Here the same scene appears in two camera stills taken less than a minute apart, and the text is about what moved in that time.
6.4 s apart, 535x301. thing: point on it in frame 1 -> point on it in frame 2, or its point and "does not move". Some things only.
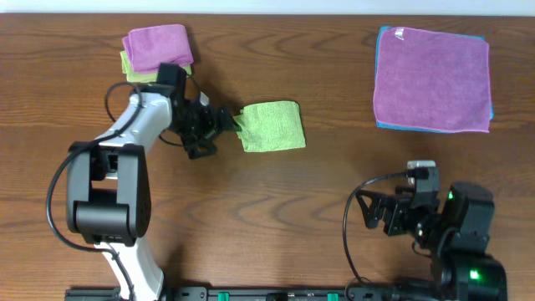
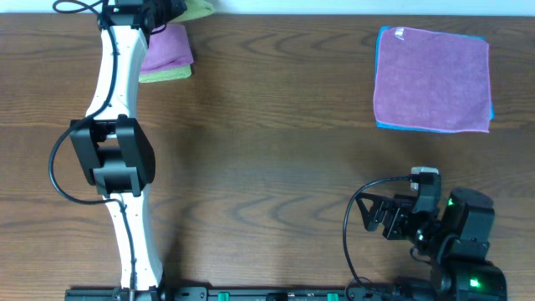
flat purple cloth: x=432 y=81 does not move
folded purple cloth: x=148 y=47 does not move
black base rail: x=252 y=293 does not move
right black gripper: x=391 y=213 does not move
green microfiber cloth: x=271 y=125 -> x=196 y=8
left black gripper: x=209 y=126 -> x=168 y=7
